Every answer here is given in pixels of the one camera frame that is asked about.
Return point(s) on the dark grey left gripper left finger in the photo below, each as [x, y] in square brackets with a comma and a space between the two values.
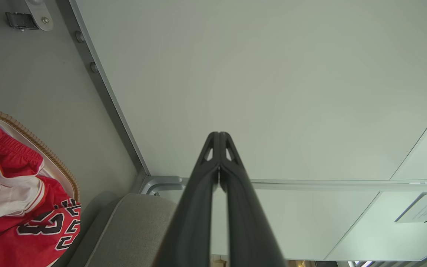
[193, 207]

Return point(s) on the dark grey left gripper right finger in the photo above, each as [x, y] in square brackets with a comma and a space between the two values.
[247, 222]

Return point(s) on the red and white garment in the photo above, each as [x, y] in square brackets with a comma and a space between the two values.
[9, 237]

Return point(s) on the grey fabric sofa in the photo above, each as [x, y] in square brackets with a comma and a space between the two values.
[132, 230]

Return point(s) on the grey curved partition foot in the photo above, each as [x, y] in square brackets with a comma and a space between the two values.
[161, 182]

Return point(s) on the white partition panel with notice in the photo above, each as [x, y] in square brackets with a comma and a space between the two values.
[310, 222]

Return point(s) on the wide white partition panel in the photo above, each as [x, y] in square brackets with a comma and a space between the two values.
[272, 81]

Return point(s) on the cream laundry basket brown rim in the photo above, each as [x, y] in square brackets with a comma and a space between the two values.
[56, 161]

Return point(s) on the white basket liner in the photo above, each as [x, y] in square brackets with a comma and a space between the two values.
[52, 167]

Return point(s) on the white paper notice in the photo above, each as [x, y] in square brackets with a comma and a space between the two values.
[424, 207]

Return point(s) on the grey partition foot with caster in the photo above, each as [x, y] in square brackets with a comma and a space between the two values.
[41, 15]

